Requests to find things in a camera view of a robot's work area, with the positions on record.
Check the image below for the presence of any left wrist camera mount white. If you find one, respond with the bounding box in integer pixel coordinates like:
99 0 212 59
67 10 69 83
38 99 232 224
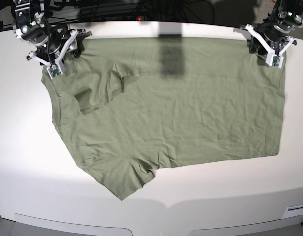
239 24 297 69

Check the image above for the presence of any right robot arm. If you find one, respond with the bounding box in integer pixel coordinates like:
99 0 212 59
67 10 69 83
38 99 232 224
13 0 76 65

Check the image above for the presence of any green T-shirt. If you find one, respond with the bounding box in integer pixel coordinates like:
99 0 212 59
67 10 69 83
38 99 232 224
42 36 285 200

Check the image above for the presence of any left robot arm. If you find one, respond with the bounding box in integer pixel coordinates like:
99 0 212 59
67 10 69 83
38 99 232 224
242 0 303 68

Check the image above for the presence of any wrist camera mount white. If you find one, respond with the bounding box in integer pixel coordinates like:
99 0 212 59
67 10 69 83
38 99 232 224
27 29 79 79
239 24 297 69

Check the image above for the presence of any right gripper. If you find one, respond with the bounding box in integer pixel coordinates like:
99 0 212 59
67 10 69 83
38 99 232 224
37 24 92 59

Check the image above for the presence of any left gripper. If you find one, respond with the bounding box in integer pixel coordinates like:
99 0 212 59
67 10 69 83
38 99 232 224
247 23 293 61

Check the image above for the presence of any black power strip red light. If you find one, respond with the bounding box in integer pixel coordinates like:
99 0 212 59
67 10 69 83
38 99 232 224
92 15 146 22

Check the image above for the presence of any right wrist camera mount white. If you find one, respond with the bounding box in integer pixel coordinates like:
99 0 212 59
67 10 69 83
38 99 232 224
27 29 79 79

